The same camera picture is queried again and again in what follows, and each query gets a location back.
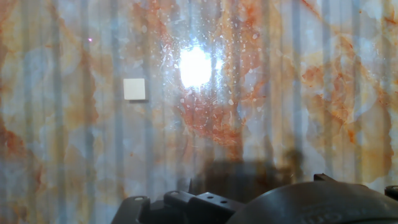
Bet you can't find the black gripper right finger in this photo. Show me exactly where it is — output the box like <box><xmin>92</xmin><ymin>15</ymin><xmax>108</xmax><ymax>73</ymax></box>
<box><xmin>313</xmin><ymin>173</ymin><xmax>398</xmax><ymax>202</ymax></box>

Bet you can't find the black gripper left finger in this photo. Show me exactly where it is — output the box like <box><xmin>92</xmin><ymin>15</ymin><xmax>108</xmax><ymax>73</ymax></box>
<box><xmin>111</xmin><ymin>190</ymin><xmax>245</xmax><ymax>224</ymax></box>

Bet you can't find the small light wooden cube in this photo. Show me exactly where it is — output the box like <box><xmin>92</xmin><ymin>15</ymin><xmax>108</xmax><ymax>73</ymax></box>
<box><xmin>123</xmin><ymin>78</ymin><xmax>146</xmax><ymax>101</ymax></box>

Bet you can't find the orange marble pattern mat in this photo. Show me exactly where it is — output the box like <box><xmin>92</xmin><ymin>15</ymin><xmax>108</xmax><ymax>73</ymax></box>
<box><xmin>0</xmin><ymin>0</ymin><xmax>398</xmax><ymax>224</ymax></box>

